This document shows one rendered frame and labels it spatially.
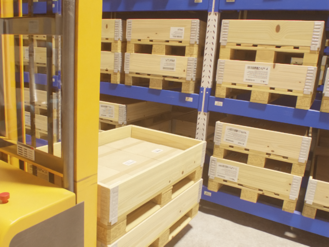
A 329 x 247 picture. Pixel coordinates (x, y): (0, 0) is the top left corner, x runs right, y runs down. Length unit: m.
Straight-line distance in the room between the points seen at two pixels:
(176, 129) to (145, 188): 2.64
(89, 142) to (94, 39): 0.46
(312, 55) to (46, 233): 2.19
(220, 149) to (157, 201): 0.97
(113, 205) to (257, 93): 1.60
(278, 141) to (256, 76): 0.58
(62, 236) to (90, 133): 0.46
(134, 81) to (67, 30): 2.02
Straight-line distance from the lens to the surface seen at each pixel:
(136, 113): 3.45
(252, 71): 2.62
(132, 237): 1.84
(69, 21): 1.26
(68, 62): 1.25
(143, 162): 2.18
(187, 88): 2.81
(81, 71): 1.29
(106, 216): 1.59
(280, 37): 2.61
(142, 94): 3.08
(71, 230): 1.41
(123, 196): 1.63
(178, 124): 4.33
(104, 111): 3.39
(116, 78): 3.26
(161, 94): 2.97
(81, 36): 1.28
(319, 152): 3.85
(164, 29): 2.96
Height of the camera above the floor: 1.48
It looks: 14 degrees down
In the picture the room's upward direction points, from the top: 4 degrees clockwise
